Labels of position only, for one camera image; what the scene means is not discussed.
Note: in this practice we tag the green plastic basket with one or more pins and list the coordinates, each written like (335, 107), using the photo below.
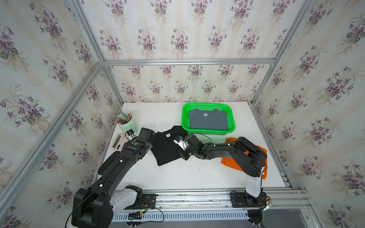
(207, 107)

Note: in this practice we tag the mint green pen cup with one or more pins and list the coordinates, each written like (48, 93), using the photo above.
(131, 125)

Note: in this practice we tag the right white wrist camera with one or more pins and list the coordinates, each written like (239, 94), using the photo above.
(179, 140)

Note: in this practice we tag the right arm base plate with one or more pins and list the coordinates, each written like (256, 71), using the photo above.
(244, 200)

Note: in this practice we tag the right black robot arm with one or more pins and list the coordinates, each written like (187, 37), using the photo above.
(249, 157)

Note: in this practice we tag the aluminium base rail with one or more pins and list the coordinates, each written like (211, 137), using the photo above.
(219, 199)

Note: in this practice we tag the black t-shirt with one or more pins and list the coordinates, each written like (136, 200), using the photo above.
(164, 148)

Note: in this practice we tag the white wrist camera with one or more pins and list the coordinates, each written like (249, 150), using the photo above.
(130, 134)
(179, 140)

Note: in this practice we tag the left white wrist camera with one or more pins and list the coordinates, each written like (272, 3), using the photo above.
(130, 134)

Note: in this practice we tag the grey t-shirt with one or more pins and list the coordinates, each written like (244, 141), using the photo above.
(208, 120)

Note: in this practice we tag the white desk calculator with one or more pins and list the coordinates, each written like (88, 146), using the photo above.
(118, 142)

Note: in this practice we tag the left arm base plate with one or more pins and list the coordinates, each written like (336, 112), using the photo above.
(146, 201)

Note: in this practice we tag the coloured pencils bunch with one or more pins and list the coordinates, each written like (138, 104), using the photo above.
(123, 118)

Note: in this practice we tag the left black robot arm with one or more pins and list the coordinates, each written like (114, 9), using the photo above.
(92, 207)

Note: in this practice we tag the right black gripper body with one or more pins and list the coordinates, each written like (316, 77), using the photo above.
(185, 154)

